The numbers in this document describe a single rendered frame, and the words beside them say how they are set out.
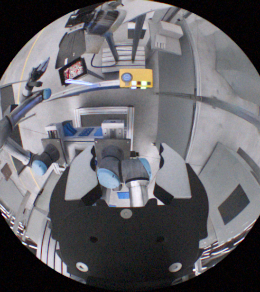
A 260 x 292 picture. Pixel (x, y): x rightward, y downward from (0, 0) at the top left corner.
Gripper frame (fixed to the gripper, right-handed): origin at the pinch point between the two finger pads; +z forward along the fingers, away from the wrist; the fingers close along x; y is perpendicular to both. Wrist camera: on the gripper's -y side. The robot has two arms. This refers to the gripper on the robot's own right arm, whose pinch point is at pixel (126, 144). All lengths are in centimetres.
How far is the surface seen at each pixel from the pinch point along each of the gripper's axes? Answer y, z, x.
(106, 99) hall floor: 2, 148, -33
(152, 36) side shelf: -57, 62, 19
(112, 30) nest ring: -47, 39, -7
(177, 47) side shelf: -51, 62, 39
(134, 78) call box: -13.8, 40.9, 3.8
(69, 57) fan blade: -27.5, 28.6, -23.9
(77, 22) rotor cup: -55, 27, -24
